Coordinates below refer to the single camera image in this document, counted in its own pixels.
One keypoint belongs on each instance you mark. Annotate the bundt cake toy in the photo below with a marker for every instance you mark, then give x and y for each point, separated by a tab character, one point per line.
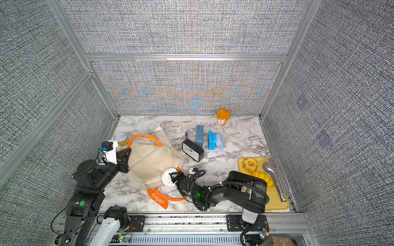
250	165

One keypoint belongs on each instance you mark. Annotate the white round alarm clock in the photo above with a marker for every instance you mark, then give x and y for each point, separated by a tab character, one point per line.
167	177

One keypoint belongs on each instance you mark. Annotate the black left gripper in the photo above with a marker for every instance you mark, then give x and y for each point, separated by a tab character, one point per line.
122	163

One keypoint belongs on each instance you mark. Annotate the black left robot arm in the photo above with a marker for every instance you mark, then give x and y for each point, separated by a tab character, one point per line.
92	177

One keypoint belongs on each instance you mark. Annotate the black square alarm clock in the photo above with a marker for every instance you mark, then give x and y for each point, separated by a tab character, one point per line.
192	150

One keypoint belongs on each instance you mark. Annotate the blue round whale alarm clock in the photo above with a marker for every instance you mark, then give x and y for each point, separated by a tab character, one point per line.
211	140

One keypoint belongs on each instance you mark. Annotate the yellow bread loaf toy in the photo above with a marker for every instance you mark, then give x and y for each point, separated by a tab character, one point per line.
265	177

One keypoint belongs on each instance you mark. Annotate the blue-grey rectangular alarm clock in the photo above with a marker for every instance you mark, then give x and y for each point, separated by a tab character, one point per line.
199	136

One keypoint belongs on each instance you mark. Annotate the cup with orange lid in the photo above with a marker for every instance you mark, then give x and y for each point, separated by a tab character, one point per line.
223	116

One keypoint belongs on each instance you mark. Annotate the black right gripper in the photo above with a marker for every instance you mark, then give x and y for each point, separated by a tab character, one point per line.
180	176

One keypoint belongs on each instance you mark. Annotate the yellow cutting board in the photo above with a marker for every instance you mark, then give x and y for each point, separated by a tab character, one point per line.
275	202

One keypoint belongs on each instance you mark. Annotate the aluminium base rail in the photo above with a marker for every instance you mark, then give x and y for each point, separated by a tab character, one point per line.
206	229

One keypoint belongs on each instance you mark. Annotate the beige canvas tote bag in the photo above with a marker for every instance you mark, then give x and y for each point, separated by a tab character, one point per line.
151	155

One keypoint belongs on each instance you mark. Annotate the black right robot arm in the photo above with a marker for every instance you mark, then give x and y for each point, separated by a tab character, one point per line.
248	192

